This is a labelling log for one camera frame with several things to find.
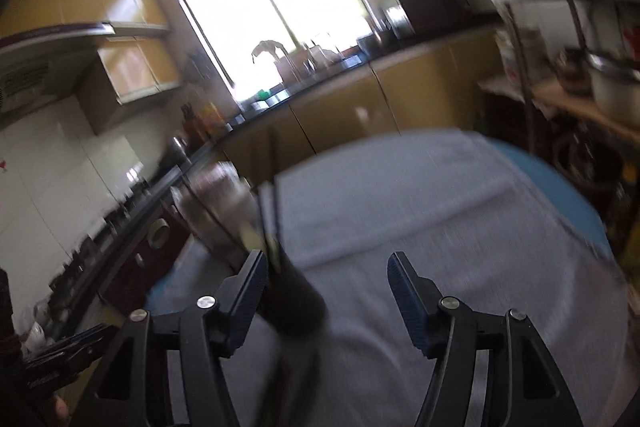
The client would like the yellow packet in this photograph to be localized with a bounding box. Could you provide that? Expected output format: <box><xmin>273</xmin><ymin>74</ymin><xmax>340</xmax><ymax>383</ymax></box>
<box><xmin>200</xmin><ymin>101</ymin><xmax>227</xmax><ymax>134</ymax></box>

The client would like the grey tablecloth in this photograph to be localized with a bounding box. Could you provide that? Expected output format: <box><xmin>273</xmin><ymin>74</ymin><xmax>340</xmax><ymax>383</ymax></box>
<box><xmin>165</xmin><ymin>129</ymin><xmax>632</xmax><ymax>427</ymax></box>

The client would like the wooden knife block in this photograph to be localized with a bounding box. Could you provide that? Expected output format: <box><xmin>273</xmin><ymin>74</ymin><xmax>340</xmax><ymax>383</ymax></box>
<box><xmin>182</xmin><ymin>104</ymin><xmax>202</xmax><ymax>144</ymax></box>

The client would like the cream plastic bowl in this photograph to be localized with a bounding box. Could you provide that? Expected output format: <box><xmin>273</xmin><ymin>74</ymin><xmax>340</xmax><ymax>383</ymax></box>
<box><xmin>171</xmin><ymin>199</ymin><xmax>243</xmax><ymax>259</ymax></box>

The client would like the steel bowl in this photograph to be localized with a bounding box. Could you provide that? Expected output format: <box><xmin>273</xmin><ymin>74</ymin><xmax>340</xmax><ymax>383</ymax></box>
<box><xmin>357</xmin><ymin>32</ymin><xmax>387</xmax><ymax>56</ymax></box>

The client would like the metal faucet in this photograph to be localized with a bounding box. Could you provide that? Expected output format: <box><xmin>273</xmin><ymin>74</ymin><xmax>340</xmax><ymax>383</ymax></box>
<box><xmin>276</xmin><ymin>47</ymin><xmax>297</xmax><ymax>82</ymax></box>

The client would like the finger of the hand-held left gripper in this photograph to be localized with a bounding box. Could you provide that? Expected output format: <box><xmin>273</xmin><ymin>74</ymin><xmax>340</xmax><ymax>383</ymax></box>
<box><xmin>62</xmin><ymin>324</ymin><xmax>119</xmax><ymax>355</ymax></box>

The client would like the yellow wall cabinet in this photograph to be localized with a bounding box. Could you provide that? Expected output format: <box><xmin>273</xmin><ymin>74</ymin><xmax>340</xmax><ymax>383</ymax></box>
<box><xmin>0</xmin><ymin>0</ymin><xmax>184</xmax><ymax>106</ymax></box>

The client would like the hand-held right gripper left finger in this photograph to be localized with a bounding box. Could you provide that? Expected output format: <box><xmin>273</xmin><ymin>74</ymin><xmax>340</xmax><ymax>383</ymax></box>
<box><xmin>92</xmin><ymin>249</ymin><xmax>271</xmax><ymax>427</ymax></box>

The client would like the range hood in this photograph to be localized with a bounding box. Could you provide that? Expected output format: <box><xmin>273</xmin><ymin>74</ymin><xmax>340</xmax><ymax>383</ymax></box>
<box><xmin>0</xmin><ymin>22</ymin><xmax>114</xmax><ymax>114</ymax></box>

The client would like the dark red built-in oven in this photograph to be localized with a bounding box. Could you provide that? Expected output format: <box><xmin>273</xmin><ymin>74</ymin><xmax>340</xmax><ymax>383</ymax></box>
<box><xmin>97</xmin><ymin>201</ymin><xmax>194</xmax><ymax>304</ymax></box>

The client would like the white pot with steel lid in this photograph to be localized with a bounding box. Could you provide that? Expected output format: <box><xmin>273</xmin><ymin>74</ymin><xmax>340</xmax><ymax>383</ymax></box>
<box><xmin>586</xmin><ymin>51</ymin><xmax>640</xmax><ymax>128</ymax></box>

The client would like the person's left hand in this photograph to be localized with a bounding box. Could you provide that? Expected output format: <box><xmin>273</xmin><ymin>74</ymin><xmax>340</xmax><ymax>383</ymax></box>
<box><xmin>52</xmin><ymin>394</ymin><xmax>72</xmax><ymax>426</ymax></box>

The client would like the gas stove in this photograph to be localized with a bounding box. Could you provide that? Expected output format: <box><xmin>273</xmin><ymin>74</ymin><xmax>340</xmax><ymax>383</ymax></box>
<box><xmin>49</xmin><ymin>186</ymin><xmax>152</xmax><ymax>309</ymax></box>

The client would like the white rice cooker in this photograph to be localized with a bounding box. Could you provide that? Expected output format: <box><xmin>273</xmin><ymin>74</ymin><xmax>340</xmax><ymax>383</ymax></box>
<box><xmin>494</xmin><ymin>27</ymin><xmax>547</xmax><ymax>84</ymax></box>

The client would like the bagged stack of bowls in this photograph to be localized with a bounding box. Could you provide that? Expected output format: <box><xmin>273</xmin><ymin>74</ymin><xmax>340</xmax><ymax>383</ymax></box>
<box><xmin>189</xmin><ymin>161</ymin><xmax>256</xmax><ymax>210</ymax></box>

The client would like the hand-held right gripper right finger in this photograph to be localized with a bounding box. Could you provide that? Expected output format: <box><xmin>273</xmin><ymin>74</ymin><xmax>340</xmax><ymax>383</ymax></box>
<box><xmin>387</xmin><ymin>251</ymin><xmax>584</xmax><ymax>427</ymax></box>

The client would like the yellow base cabinet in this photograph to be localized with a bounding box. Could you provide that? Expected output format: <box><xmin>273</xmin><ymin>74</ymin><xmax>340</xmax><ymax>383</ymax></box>
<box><xmin>214</xmin><ymin>26</ymin><xmax>507</xmax><ymax>188</ymax></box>

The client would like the black microwave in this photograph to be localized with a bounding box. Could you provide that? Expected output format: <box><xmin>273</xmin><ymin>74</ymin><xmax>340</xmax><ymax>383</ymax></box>
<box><xmin>384</xmin><ymin>0</ymin><xmax>472</xmax><ymax>40</ymax></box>

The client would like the dark wok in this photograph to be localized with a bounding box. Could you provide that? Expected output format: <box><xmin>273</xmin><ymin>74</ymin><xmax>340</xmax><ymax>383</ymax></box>
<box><xmin>159</xmin><ymin>136</ymin><xmax>192</xmax><ymax>168</ymax></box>

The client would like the blue table cover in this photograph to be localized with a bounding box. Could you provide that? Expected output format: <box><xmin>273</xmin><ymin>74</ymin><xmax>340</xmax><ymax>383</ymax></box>
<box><xmin>144</xmin><ymin>139</ymin><xmax>614</xmax><ymax>314</ymax></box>

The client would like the metal storage rack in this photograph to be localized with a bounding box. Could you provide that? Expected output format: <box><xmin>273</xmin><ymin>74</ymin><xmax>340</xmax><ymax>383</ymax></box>
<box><xmin>487</xmin><ymin>0</ymin><xmax>640</xmax><ymax>258</ymax></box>

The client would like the grey rag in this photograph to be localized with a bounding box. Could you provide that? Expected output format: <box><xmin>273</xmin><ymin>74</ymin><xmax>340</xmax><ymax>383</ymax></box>
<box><xmin>251</xmin><ymin>40</ymin><xmax>287</xmax><ymax>64</ymax></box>

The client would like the black utensil cup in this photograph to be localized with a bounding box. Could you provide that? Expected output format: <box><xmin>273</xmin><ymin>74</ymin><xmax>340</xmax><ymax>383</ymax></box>
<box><xmin>260</xmin><ymin>251</ymin><xmax>329</xmax><ymax>339</ymax></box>

